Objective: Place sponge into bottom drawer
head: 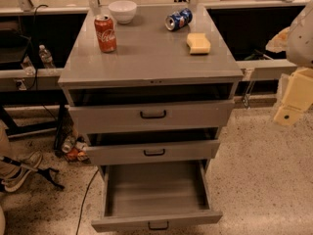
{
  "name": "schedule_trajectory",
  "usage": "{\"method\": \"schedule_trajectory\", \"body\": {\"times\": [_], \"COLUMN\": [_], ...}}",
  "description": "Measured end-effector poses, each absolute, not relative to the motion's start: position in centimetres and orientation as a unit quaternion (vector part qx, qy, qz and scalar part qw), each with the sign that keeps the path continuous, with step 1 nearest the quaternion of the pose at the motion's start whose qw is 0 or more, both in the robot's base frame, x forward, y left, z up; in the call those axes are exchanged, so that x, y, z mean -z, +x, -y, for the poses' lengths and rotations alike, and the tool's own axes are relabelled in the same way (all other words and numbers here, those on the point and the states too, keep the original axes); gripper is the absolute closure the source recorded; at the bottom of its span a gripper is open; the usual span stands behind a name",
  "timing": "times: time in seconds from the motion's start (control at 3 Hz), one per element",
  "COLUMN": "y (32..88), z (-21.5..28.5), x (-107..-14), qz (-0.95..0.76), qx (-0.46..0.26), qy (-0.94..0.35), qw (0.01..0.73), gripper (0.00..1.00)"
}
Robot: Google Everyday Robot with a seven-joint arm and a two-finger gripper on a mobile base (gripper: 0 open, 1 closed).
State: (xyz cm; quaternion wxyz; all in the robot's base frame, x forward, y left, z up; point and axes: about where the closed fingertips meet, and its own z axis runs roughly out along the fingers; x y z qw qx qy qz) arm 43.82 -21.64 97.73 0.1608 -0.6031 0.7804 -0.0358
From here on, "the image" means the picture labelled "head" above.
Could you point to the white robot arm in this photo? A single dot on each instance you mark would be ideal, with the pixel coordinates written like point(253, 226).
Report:
point(297, 41)

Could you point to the beige sneaker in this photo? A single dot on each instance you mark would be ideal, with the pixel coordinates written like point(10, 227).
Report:
point(13, 177)

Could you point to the grey top drawer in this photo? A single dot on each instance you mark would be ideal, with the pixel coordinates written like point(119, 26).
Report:
point(150, 117)

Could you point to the clear plastic water bottle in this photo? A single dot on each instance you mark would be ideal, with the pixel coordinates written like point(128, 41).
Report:
point(46, 57)

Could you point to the grey drawer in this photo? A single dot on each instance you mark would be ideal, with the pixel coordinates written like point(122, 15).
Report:
point(152, 153)
point(150, 117)
point(156, 196)

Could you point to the blue soda can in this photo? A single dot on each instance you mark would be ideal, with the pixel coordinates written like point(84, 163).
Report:
point(178, 19)

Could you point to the red cola can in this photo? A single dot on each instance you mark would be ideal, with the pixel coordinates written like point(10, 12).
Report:
point(105, 33)

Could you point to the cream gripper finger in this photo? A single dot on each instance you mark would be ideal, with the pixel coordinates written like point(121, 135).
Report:
point(297, 97)
point(279, 43)

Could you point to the grey drawer cabinet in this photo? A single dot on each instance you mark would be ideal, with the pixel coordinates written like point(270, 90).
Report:
point(151, 65)

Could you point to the yellow sponge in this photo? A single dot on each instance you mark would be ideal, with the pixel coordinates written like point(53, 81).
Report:
point(198, 43)

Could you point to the grey middle drawer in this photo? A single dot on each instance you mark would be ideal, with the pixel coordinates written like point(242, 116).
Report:
point(152, 153)

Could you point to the white bowl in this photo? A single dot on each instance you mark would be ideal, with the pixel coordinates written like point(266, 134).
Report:
point(123, 11)

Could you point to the bottles on floor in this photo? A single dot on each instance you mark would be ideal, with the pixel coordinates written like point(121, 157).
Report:
point(74, 149)

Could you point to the grey bottom drawer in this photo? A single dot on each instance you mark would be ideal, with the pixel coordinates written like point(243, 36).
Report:
point(156, 196)

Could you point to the black tripod stand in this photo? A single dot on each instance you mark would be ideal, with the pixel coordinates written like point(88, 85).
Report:
point(46, 173)

